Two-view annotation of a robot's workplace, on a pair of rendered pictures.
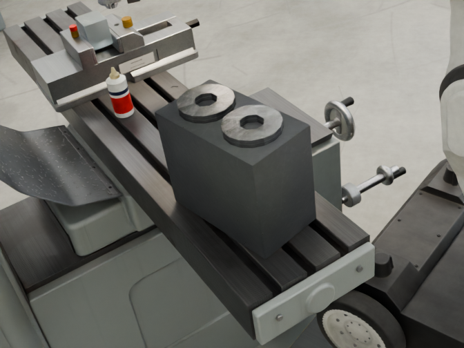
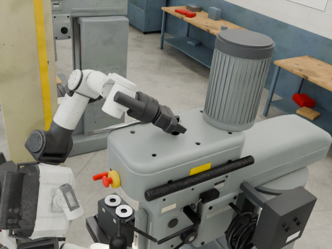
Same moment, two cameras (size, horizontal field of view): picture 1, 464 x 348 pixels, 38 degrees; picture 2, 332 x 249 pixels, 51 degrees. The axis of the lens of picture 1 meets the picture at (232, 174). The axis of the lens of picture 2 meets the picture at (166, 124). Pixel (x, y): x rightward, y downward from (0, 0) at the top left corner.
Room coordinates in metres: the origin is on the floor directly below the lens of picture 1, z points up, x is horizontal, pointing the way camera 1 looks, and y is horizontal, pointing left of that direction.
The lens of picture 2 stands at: (2.25, -0.02, 2.55)
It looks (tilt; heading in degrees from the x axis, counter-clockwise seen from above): 31 degrees down; 171
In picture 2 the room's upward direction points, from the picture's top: 6 degrees clockwise
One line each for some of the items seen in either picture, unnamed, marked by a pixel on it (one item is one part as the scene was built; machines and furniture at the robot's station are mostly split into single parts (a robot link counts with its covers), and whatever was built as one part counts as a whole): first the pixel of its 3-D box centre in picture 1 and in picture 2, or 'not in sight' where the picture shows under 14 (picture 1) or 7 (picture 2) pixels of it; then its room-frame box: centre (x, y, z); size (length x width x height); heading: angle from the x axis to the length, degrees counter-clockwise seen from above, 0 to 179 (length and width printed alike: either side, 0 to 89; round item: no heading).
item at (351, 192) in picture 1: (373, 181); not in sight; (1.33, -0.36, 0.55); 0.22 x 0.06 x 0.06; 117
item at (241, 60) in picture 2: not in sight; (236, 80); (1.11, 0.40, 2.05); 0.20 x 0.20 x 0.32
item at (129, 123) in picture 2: not in sight; (119, 126); (1.20, -0.02, 1.89); 0.24 x 0.04 x 0.01; 118
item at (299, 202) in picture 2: not in sight; (284, 221); (1.39, 0.59, 1.62); 0.20 x 0.09 x 0.21; 117
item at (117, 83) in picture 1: (119, 90); not in sight; (1.20, 0.20, 1.02); 0.04 x 0.04 x 0.11
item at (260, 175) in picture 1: (236, 162); (117, 218); (0.84, -0.01, 1.07); 0.22 x 0.12 x 0.20; 38
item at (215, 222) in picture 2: not in sight; (201, 202); (1.14, 0.35, 1.47); 0.24 x 0.19 x 0.26; 27
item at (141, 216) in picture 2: not in sight; (140, 231); (1.27, 0.08, 1.45); 0.04 x 0.04 x 0.21; 27
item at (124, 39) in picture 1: (120, 32); not in sight; (1.39, 0.19, 1.06); 0.12 x 0.06 x 0.04; 24
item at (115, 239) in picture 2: not in sight; (118, 241); (1.34, -0.01, 1.47); 0.07 x 0.07 x 0.06
